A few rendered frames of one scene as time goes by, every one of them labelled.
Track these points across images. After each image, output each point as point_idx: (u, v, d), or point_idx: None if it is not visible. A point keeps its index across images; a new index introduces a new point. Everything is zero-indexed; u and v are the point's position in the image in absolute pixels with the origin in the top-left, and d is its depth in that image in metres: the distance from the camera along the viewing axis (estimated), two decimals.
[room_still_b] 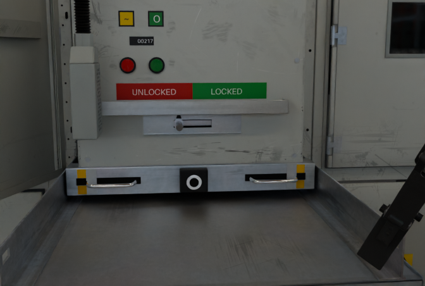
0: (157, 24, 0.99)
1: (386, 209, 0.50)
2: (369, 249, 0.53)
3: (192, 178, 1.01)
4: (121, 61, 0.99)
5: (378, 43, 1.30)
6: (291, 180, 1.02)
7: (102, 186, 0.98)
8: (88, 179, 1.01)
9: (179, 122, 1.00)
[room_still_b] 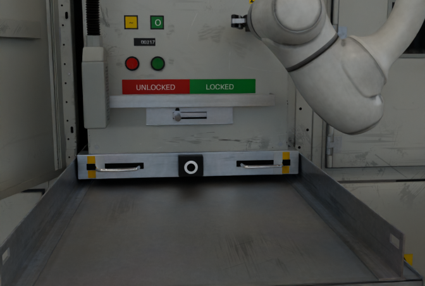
0: (159, 27, 1.12)
1: None
2: None
3: (189, 163, 1.14)
4: (126, 60, 1.12)
5: None
6: (277, 165, 1.15)
7: (110, 170, 1.11)
8: (97, 164, 1.14)
9: (178, 114, 1.13)
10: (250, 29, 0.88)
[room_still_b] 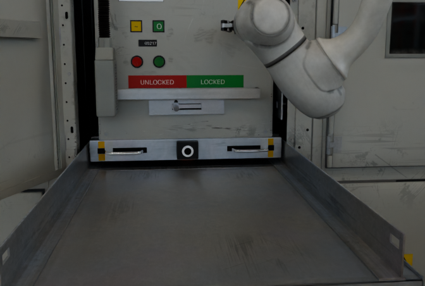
0: (159, 30, 1.30)
1: None
2: None
3: (186, 147, 1.32)
4: (132, 59, 1.30)
5: (378, 43, 1.30)
6: (263, 149, 1.33)
7: (117, 153, 1.29)
8: (106, 149, 1.32)
9: (176, 105, 1.31)
10: (236, 32, 1.06)
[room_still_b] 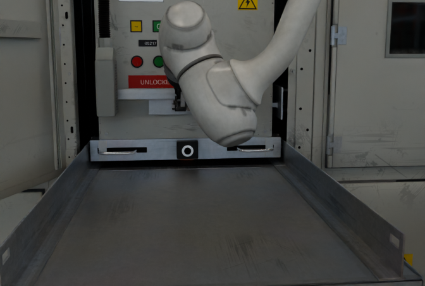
0: None
1: (176, 102, 1.22)
2: None
3: (186, 147, 1.32)
4: (132, 59, 1.30)
5: (378, 43, 1.30)
6: (268, 149, 1.33)
7: (111, 153, 1.29)
8: (100, 149, 1.32)
9: None
10: None
